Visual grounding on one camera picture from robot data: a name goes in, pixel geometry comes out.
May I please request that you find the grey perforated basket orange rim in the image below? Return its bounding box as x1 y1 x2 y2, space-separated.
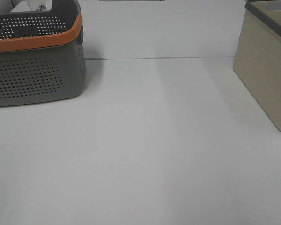
0 0 86 107

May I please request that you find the white bottle with green logo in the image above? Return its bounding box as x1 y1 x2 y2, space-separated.
26 0 52 12

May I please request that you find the beige storage bin grey rim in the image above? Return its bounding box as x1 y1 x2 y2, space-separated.
233 0 281 132

